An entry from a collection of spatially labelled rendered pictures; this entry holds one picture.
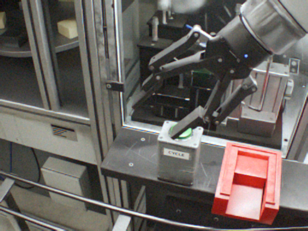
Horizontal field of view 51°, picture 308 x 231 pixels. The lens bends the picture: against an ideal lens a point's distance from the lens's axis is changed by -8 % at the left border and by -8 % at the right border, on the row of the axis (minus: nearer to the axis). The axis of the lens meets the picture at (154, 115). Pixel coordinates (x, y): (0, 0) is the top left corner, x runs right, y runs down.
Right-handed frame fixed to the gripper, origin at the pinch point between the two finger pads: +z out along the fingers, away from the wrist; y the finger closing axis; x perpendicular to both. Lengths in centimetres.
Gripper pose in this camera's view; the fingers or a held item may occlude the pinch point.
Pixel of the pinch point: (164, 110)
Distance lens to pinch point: 57.6
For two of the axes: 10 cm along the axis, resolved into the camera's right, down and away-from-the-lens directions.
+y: -7.5, -5.9, -3.0
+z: -6.4, 5.4, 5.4
